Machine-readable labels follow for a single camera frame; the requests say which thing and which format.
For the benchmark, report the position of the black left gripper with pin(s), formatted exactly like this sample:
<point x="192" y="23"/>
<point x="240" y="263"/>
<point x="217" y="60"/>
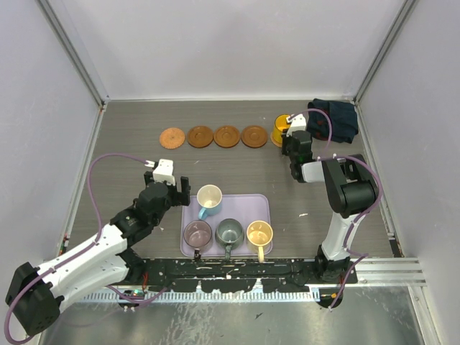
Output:
<point x="180" y="198"/>

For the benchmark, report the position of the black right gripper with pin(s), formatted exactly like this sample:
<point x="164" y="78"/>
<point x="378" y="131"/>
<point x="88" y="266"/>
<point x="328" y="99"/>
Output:
<point x="284" y="139"/>

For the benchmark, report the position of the woven rattan coaster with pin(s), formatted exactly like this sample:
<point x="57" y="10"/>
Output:
<point x="172" y="138"/>
<point x="276" y="143"/>

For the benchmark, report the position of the light blue mug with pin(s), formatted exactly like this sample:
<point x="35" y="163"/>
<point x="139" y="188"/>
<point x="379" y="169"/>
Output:
<point x="209" y="198"/>

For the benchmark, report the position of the brown wooden coaster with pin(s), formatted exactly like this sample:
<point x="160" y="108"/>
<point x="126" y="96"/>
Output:
<point x="226" y="136"/>
<point x="254" y="136"/>
<point x="200" y="136"/>

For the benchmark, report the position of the purple glass mug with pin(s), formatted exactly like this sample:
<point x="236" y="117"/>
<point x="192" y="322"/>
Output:
<point x="198" y="235"/>

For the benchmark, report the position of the grey-green ceramic mug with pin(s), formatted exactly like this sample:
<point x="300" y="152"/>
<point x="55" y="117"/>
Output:
<point x="229" y="235"/>

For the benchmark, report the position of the cream yellow mug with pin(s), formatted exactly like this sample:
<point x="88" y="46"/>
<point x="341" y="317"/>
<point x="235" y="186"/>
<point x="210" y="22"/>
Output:
<point x="259" y="237"/>

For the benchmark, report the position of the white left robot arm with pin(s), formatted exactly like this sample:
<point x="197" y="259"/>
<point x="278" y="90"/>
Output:
<point x="38" y="295"/>

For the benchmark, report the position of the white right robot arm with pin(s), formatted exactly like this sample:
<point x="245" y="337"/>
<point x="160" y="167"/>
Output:
<point x="352" y="190"/>

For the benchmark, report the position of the dark blue folded cloth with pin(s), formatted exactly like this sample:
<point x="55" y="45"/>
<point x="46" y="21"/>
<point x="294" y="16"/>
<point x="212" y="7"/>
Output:
<point x="343" y="119"/>

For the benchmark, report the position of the lilac plastic tray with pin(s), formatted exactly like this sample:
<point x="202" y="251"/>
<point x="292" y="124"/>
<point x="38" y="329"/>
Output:
<point x="245" y="208"/>

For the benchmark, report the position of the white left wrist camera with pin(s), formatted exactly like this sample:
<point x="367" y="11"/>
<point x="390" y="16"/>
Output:
<point x="162" y="171"/>

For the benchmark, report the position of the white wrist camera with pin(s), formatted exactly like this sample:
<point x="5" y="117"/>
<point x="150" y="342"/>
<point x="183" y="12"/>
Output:
<point x="297" y="122"/>
<point x="162" y="171"/>

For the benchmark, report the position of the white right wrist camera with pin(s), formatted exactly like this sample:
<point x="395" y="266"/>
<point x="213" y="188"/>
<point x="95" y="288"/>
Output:
<point x="297" y="122"/>

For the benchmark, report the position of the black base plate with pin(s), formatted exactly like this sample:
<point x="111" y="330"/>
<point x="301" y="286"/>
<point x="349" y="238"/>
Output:
<point x="275" y="275"/>

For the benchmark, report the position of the aluminium front rail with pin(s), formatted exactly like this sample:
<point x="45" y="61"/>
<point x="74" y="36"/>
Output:
<point x="381" y="272"/>

